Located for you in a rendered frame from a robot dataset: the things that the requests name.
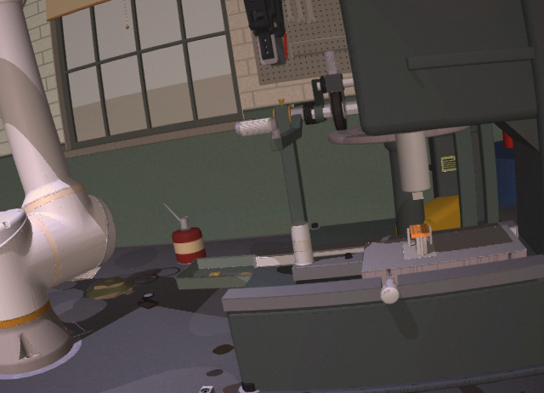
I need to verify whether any black knurled collar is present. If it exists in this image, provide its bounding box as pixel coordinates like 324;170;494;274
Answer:
302;102;327;127

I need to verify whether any white cylinder block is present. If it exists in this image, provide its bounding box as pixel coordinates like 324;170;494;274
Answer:
290;221;315;267

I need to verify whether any white knurled lever handle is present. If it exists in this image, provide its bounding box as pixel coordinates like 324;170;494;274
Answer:
235;117;274;138

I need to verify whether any grey threaded screw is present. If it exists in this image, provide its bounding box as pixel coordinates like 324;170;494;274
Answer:
324;49;342;77

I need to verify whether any yellow bin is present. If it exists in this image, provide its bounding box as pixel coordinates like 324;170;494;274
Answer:
423;194;462;233

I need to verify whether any white round knob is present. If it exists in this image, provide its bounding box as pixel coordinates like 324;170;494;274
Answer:
379;270;401;305

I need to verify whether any grey die plate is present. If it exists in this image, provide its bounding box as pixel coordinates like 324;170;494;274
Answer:
360;222;529;280

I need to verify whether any green parts tray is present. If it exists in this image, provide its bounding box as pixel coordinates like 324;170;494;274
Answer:
175;255;257;291

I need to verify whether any dark green press body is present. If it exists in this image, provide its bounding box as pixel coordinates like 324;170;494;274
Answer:
220;0;544;393

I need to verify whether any green lever frame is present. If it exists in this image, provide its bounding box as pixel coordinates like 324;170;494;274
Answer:
270;103;310;225

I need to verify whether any red cream oil can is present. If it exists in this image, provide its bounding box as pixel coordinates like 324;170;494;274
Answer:
162;202;208;265

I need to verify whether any black drive wheel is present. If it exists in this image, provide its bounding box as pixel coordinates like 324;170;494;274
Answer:
331;88;349;132

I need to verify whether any grey lower die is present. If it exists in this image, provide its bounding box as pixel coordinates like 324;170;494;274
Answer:
402;234;436;261

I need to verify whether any green cabinet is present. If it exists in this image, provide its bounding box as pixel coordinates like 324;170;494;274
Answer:
427;124;501;229

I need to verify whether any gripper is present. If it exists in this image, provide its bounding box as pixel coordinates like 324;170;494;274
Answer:
240;0;287;67

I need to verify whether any grey base slab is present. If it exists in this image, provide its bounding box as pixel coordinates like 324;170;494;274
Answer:
292;251;367;282

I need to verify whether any blue drum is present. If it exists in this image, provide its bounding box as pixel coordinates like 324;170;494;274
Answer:
492;140;518;208

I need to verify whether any green framed window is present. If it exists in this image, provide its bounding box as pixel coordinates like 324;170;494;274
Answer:
50;0;244;152

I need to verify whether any silver drive shaft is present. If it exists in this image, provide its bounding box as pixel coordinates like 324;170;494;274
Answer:
289;101;360;120

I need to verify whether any beige pegboard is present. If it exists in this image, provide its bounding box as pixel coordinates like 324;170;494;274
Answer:
253;0;354;87

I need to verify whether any camouflage rag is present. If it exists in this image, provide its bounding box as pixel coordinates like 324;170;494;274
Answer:
86;276;135;301

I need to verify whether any grey ram cylinder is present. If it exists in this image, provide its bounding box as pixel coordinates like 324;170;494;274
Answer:
394;132;432;193

